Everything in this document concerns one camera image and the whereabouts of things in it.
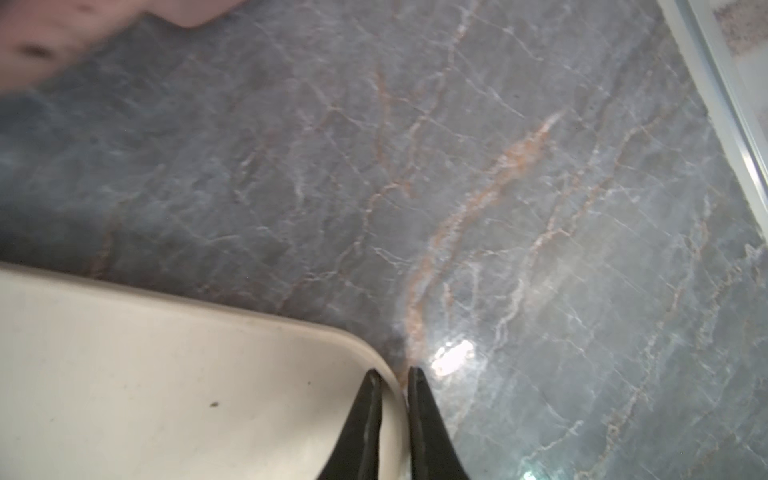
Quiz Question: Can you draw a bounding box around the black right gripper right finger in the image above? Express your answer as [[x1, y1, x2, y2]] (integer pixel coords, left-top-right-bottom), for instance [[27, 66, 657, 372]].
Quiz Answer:
[[407, 367, 469, 480]]

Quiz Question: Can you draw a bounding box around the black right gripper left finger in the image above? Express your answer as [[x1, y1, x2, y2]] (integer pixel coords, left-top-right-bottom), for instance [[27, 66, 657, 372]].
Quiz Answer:
[[317, 369, 383, 480]]

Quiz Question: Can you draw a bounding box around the beige rectangular tray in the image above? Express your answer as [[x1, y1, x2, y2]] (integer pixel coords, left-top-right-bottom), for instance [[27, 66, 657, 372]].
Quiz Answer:
[[1, 264, 409, 479]]

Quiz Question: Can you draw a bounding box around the pink mug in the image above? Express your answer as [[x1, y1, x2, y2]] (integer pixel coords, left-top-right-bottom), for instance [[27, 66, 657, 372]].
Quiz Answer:
[[1, 0, 242, 93]]

